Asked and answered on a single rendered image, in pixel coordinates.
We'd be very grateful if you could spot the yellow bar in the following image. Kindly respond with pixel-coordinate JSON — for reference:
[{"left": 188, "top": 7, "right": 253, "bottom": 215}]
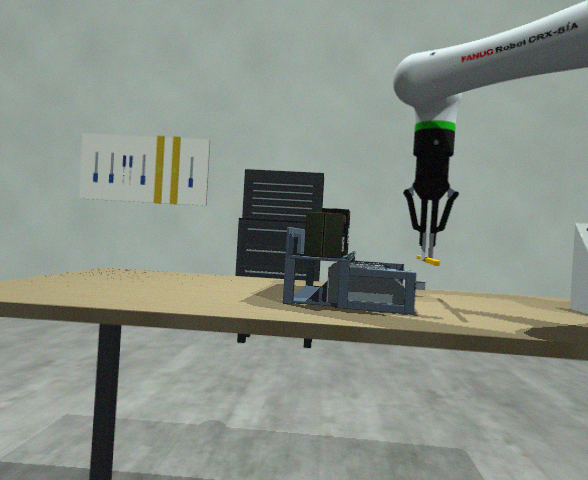
[{"left": 417, "top": 255, "right": 440, "bottom": 266}]

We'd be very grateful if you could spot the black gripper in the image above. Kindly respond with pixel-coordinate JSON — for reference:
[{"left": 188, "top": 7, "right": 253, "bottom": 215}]
[{"left": 403, "top": 154, "right": 459, "bottom": 261}]

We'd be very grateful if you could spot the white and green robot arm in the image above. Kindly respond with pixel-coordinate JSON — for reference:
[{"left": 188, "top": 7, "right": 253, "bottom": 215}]
[{"left": 393, "top": 0, "right": 588, "bottom": 157}]

